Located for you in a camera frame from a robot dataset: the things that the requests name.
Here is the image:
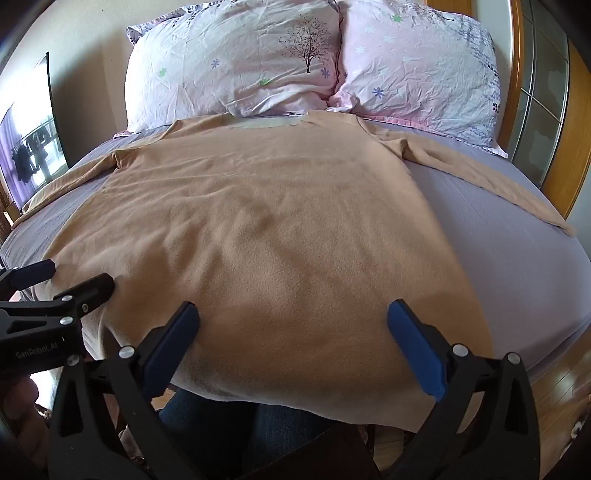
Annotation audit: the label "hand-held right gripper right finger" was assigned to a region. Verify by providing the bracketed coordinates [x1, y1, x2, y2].
[387, 299, 542, 480]

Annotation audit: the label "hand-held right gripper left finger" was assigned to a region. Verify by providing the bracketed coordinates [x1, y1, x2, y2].
[48, 301, 201, 480]

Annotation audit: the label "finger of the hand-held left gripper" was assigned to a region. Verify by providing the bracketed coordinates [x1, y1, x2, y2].
[46, 273, 116, 324]
[0, 259, 57, 304]

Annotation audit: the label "tan long-sleeved shirt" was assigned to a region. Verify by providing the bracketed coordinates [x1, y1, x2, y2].
[13, 111, 576, 433]

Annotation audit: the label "person's left hand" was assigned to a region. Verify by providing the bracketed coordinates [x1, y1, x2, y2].
[0, 375, 51, 444]

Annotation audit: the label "person's legs in jeans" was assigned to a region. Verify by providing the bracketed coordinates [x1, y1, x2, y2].
[157, 388, 342, 480]

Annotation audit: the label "purple bed sheet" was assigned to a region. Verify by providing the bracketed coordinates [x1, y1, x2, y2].
[0, 121, 591, 393]

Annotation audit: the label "floral pillow with tree print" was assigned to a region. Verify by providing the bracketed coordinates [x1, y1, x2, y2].
[113, 0, 343, 139]

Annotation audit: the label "pink floral pillow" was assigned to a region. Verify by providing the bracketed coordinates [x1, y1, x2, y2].
[326, 0, 509, 160]

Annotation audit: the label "wall mirror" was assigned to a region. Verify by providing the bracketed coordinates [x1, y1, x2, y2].
[0, 52, 70, 211]

